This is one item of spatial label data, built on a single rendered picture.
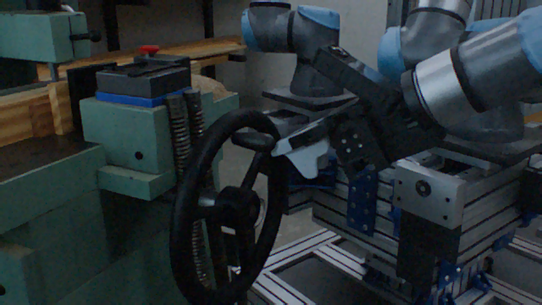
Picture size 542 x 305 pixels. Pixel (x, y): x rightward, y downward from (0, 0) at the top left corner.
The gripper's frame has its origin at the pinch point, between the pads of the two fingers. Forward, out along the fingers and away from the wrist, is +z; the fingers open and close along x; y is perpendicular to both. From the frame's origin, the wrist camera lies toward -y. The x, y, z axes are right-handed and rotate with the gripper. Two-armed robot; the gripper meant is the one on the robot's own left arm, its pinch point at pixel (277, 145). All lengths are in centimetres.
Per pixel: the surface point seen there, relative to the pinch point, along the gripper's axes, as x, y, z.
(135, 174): -8.1, -5.1, 17.2
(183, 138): -3.2, -6.6, 11.0
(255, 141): -3.4, -1.9, 0.6
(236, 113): -0.7, -6.2, 2.9
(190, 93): 0.0, -11.7, 8.9
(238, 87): 349, -37, 230
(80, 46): 1.6, -27.1, 25.0
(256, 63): 358, -49, 205
